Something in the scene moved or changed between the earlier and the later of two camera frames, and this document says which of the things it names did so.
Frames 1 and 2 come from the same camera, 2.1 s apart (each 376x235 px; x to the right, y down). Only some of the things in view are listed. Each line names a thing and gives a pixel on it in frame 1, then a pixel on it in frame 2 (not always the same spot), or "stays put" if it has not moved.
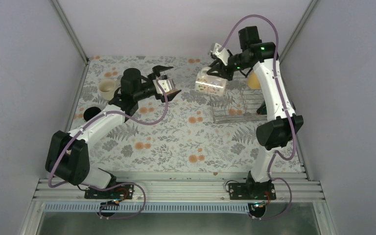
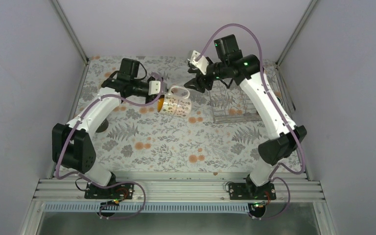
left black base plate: x=124 y=192 stays put
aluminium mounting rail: x=173 y=190 stays put
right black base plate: x=251 y=191 stays put
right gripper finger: x=221 y=68 to x=196 y=84
